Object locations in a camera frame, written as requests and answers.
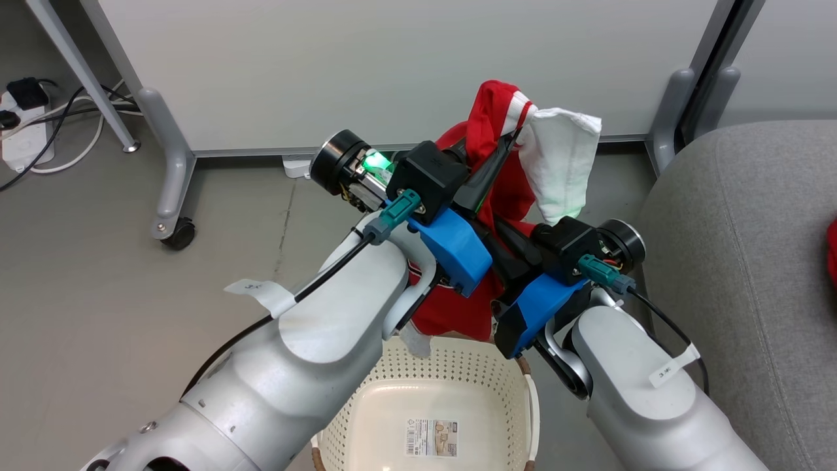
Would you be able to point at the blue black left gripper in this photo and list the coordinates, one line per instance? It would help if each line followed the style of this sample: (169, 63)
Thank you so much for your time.
(454, 252)

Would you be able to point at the red cloth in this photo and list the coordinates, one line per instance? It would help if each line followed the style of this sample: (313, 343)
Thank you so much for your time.
(833, 252)

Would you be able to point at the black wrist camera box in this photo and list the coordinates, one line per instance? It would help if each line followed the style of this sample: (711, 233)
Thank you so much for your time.
(565, 241)
(428, 175)

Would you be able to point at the short grey partition foot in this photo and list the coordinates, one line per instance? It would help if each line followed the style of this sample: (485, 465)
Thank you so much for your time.
(673, 111)
(719, 98)

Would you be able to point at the cream perforated laundry basket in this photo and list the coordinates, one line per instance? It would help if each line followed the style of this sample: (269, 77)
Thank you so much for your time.
(418, 392)

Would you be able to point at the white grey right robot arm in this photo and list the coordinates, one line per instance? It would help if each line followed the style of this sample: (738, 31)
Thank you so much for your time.
(634, 405)

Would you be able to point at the grey fabric sofa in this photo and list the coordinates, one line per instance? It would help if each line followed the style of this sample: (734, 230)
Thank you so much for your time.
(752, 261)

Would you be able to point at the grey metal table leg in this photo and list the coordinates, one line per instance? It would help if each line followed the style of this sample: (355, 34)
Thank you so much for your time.
(85, 72)

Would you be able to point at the small black plug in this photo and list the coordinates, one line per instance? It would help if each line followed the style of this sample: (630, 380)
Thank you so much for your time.
(6, 120)

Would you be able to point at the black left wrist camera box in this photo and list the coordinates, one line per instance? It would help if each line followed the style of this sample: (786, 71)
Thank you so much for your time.
(428, 175)

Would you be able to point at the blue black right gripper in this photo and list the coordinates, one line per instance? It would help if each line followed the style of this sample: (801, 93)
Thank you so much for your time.
(539, 307)

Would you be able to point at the large black plug adapter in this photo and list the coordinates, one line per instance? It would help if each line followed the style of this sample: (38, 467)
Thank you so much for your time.
(26, 93)

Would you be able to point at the small white adapter box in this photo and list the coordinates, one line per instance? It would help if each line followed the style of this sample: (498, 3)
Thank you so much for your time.
(297, 165)

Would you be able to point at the black caster wheel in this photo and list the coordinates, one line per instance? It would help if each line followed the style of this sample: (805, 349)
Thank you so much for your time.
(180, 235)

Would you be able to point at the red and white jersey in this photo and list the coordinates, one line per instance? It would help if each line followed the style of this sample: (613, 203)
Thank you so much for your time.
(497, 108)

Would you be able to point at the white power strip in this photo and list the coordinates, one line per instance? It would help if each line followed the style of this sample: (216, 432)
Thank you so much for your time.
(23, 147)

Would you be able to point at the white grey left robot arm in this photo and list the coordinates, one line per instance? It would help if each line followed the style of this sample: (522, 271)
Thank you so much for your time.
(314, 353)

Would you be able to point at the narrow white partition panel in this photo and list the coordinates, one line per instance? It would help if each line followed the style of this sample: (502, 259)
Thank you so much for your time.
(785, 59)

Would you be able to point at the wide white partition panel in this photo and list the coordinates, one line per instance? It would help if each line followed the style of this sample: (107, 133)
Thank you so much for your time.
(392, 59)

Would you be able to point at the long grey partition foot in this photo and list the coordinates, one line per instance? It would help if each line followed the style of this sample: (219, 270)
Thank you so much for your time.
(169, 163)

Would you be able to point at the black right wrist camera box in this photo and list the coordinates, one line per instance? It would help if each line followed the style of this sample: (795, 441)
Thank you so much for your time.
(565, 241)

